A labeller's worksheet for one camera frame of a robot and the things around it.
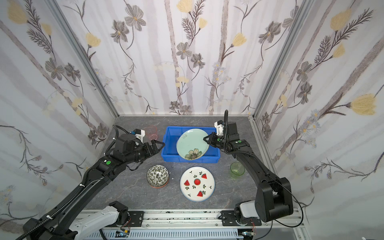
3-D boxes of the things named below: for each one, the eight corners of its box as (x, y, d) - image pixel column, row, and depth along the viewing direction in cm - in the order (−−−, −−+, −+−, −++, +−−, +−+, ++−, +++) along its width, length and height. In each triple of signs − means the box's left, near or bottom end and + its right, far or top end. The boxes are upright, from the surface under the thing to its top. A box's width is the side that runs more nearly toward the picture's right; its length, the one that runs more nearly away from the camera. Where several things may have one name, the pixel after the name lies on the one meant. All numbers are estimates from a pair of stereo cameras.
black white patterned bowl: (150, 192, 85) (144, 184, 75) (153, 173, 92) (148, 164, 82) (169, 192, 85) (165, 185, 75) (171, 173, 92) (168, 164, 82)
